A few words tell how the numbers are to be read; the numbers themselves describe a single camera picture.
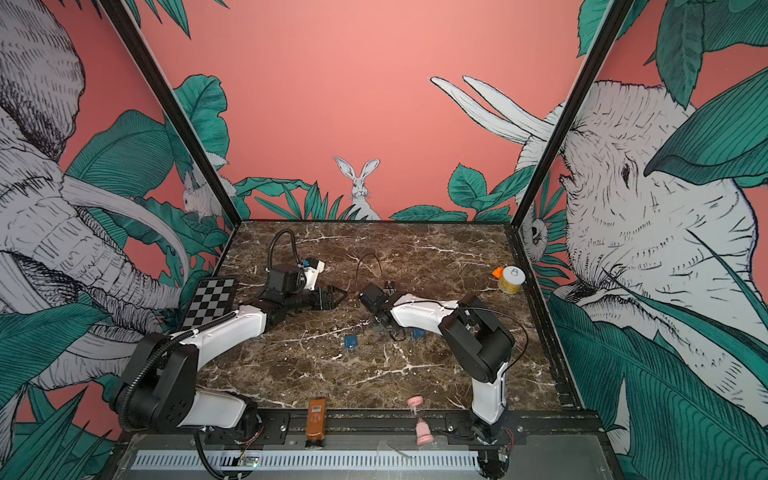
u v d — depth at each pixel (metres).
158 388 0.42
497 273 1.04
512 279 0.98
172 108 0.86
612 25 0.71
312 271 0.81
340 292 0.84
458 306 0.53
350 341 0.88
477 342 0.49
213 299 0.94
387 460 0.70
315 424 0.72
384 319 0.67
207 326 0.51
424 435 0.71
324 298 0.78
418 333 0.90
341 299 0.83
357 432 0.76
